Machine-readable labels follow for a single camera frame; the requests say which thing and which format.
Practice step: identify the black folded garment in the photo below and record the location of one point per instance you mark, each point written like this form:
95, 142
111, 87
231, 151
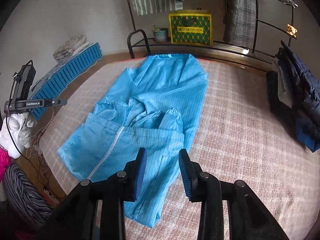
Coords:
273, 92

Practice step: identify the black metal clothes rack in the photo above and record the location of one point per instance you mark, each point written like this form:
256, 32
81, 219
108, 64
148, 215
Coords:
255, 30

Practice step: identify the person's left hand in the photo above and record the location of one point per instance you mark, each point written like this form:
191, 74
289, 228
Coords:
17, 132

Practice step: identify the grey plaid coat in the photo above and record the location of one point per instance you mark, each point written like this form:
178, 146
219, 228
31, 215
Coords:
240, 15

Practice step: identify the small teddy bear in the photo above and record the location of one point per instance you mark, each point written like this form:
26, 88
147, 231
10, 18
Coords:
291, 30

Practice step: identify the blue slatted bed frame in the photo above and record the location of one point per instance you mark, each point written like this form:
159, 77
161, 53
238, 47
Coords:
72, 65

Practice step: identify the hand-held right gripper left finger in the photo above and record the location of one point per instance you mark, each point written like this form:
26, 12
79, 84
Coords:
140, 177

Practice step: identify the navy quilted jacket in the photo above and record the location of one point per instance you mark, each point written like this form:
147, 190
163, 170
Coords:
305, 85

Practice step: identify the small potted plant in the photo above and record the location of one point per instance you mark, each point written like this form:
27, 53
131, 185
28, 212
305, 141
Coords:
160, 35

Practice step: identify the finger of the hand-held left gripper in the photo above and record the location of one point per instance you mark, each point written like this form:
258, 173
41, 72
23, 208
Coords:
58, 102

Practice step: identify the floral folded quilt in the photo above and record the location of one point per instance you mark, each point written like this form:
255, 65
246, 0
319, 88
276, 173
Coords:
70, 47

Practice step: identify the zebra striped pants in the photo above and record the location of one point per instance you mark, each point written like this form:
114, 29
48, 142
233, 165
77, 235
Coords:
22, 195

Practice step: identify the blue folded garment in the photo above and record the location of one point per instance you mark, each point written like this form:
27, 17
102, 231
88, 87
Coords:
310, 137

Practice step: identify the grey folded garment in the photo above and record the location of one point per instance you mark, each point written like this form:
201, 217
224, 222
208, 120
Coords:
285, 90

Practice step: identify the yellow green patterned bag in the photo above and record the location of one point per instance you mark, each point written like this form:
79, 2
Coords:
191, 28

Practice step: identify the blue pinstriped jacket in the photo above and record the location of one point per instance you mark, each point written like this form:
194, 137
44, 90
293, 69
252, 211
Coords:
162, 100

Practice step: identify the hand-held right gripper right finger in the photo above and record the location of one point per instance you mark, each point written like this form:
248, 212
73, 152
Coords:
186, 177

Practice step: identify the pink plaid blanket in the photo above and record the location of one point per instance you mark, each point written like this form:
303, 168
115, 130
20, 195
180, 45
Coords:
245, 135

